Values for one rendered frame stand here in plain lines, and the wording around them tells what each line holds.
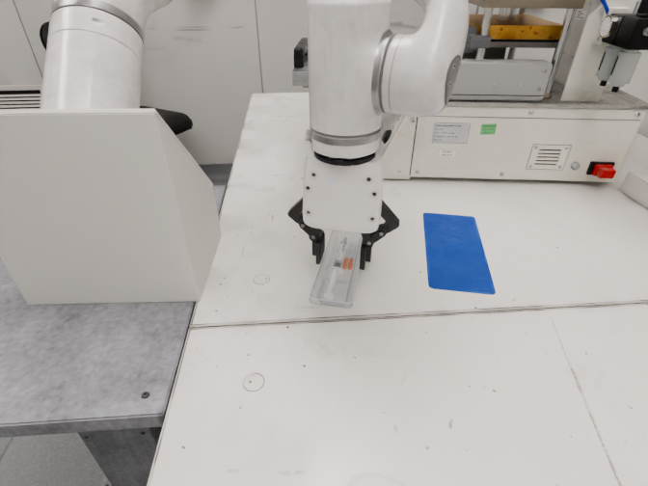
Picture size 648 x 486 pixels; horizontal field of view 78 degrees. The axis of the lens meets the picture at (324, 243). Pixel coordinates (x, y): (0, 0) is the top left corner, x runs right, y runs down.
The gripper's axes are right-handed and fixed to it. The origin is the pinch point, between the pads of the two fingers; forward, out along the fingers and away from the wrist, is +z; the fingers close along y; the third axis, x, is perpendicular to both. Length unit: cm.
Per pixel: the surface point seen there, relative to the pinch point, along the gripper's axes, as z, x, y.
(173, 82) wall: 22, 171, -125
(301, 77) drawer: -13.9, 41.7, -15.9
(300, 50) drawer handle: -19, 45, -17
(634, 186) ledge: 4, 41, 55
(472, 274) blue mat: 6.9, 7.3, 20.0
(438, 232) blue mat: 6.9, 18.6, 15.1
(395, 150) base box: -0.3, 38.6, 5.6
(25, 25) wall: -8, 153, -190
